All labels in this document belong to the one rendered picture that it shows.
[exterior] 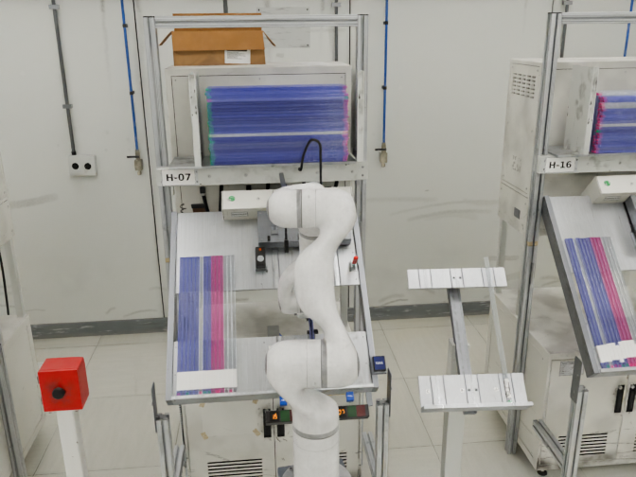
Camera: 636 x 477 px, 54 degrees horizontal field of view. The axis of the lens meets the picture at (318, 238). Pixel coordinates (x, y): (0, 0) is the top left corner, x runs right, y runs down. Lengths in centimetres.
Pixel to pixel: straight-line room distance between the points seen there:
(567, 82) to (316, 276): 155
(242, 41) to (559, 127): 132
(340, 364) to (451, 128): 266
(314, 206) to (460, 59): 253
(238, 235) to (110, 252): 183
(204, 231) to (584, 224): 146
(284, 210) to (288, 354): 35
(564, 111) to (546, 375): 106
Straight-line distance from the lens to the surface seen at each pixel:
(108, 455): 321
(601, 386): 288
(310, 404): 161
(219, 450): 265
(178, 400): 215
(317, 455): 167
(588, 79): 259
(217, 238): 236
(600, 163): 269
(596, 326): 247
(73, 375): 231
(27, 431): 324
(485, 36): 401
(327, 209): 156
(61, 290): 425
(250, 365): 217
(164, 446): 228
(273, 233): 229
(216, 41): 260
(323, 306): 154
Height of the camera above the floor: 185
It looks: 18 degrees down
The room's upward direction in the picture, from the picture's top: 1 degrees counter-clockwise
